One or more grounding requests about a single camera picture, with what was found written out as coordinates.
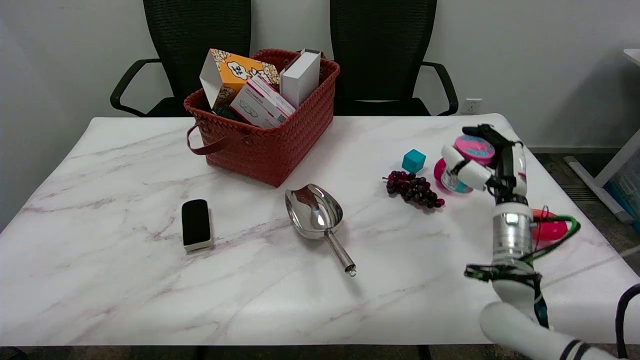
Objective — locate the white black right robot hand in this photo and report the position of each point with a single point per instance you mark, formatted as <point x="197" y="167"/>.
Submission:
<point x="511" y="170"/>

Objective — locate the pink gum jar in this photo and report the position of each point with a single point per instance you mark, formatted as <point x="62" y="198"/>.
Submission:
<point x="475" y="148"/>

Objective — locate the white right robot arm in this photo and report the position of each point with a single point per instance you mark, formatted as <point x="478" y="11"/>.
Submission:
<point x="511" y="235"/>

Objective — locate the blue storage bin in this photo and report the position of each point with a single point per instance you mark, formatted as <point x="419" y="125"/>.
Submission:
<point x="631" y="192"/>

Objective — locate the brown woven storage basket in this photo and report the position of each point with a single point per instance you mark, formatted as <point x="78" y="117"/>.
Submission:
<point x="270" y="145"/>

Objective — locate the pink red round toy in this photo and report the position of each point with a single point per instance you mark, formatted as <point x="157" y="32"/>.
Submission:
<point x="550" y="231"/>

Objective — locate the pink ball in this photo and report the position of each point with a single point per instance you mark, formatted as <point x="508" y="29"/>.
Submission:
<point x="438" y="171"/>

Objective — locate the dark purple grape bunch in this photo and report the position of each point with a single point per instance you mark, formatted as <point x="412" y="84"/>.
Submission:
<point x="415" y="189"/>

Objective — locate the teal cube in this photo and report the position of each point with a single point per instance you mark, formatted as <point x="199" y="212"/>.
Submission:
<point x="413" y="161"/>

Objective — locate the white side desk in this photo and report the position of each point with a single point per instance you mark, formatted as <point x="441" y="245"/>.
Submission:
<point x="612" y="170"/>

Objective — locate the black mesh office chair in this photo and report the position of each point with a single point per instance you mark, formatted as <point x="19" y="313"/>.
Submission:
<point x="382" y="45"/>
<point x="200" y="30"/>

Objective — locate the silver metal scoop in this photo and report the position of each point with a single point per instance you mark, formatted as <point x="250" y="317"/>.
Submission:
<point x="315" y="212"/>

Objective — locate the plain white box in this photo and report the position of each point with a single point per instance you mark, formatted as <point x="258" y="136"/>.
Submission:
<point x="300" y="77"/>

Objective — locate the pink white carton box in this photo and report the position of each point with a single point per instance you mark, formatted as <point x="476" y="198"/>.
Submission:
<point x="262" y="102"/>

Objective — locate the orange popcorn box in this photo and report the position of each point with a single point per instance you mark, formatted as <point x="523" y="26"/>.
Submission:
<point x="235" y="70"/>

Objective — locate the black whiteboard eraser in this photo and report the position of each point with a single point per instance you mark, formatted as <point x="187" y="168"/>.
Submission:
<point x="196" y="223"/>

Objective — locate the white wall socket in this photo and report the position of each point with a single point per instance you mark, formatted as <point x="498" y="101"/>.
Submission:
<point x="471" y="105"/>

